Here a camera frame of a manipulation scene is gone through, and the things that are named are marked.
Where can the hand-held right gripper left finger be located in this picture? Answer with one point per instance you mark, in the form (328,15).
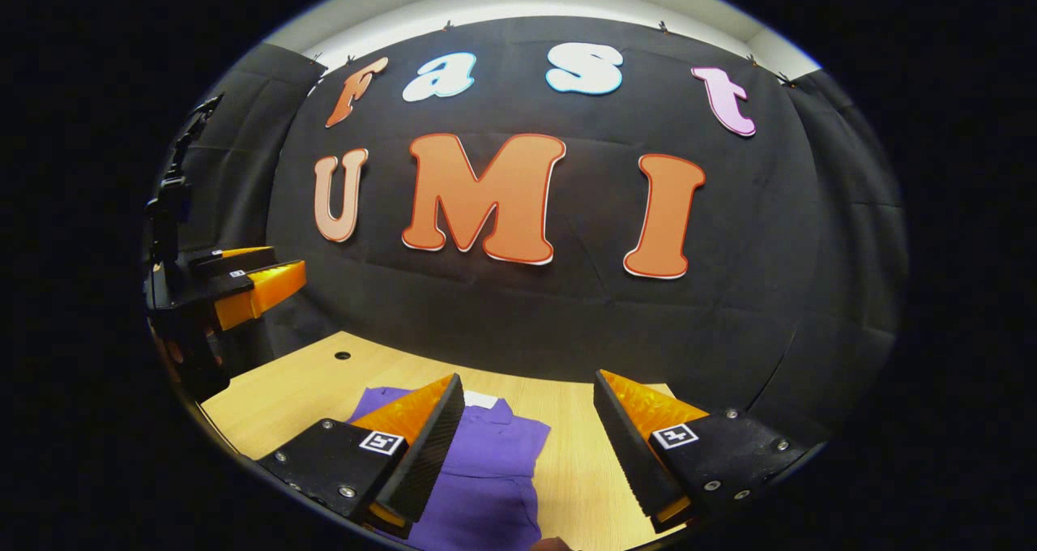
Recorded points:
(433,446)

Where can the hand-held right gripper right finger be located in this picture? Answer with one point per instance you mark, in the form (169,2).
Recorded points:
(628,446)

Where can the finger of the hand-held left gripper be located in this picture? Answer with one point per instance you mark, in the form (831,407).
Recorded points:
(219,261)
(267,288)

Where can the purple knit cardigan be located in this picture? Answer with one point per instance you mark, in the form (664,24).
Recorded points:
(494,470)

